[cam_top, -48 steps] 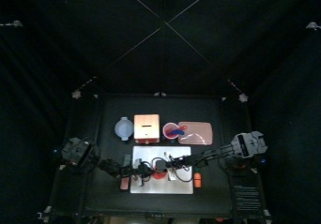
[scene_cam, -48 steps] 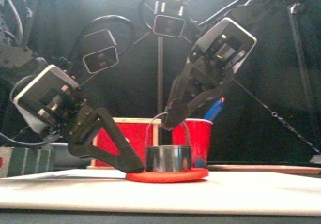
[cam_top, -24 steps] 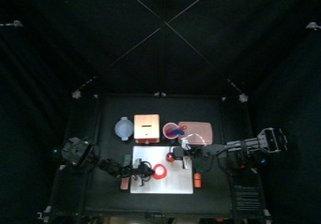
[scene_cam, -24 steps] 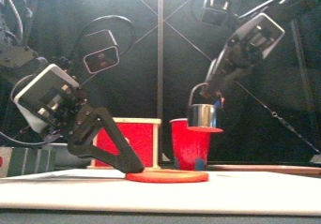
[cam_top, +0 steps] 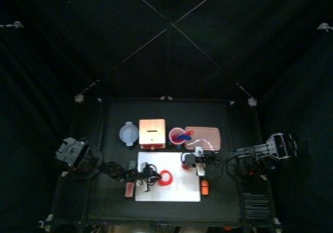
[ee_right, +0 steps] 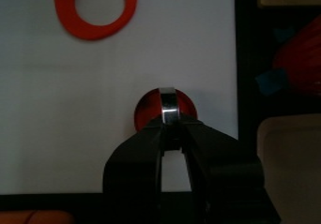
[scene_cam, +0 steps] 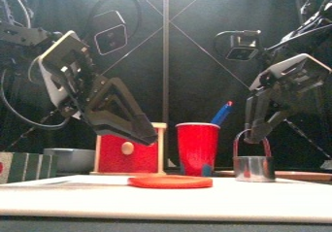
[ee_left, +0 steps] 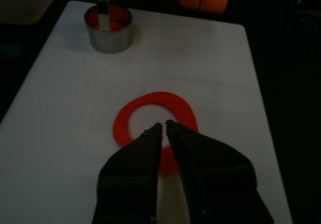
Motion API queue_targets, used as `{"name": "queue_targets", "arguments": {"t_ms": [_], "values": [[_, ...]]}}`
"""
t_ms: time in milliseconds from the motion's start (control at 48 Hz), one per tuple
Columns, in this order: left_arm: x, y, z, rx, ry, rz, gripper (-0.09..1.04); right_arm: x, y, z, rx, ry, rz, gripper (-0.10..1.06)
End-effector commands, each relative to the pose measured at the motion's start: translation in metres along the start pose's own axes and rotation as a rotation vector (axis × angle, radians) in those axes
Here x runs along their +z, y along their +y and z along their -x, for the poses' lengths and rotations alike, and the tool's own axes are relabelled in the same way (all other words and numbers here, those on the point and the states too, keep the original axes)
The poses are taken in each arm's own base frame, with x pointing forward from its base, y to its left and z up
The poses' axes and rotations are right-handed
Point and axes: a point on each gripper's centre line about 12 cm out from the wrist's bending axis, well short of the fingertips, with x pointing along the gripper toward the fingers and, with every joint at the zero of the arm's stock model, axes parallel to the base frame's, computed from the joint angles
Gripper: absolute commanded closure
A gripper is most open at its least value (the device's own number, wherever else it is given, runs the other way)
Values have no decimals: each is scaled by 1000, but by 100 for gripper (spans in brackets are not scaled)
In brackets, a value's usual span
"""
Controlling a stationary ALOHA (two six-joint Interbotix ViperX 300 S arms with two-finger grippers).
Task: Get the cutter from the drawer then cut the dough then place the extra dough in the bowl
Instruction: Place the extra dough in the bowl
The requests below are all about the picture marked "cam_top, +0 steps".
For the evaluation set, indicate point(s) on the red play dough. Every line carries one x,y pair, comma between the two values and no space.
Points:
166,183

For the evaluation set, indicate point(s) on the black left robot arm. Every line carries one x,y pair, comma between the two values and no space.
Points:
87,162

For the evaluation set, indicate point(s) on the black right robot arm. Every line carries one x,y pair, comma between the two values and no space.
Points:
260,152

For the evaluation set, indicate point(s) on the blue plastic dough tool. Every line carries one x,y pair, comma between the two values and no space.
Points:
184,137

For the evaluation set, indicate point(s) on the salmon pink dough tool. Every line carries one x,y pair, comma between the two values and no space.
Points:
130,189

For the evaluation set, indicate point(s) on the orange plastic dough tool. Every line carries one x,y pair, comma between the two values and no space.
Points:
206,187

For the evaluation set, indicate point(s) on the red plastic dough tool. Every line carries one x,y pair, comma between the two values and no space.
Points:
190,133

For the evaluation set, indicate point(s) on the small wooden drawer box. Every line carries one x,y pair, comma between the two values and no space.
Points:
152,131

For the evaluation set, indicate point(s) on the pale blue plastic bowl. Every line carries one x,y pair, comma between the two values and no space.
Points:
128,134

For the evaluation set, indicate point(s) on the pink plastic cup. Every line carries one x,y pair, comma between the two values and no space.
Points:
175,138

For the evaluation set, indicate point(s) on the white text table sticker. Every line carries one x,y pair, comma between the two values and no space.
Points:
256,204

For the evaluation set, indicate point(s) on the metal frame clamp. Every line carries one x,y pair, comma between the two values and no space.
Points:
252,101
324,26
17,24
79,97

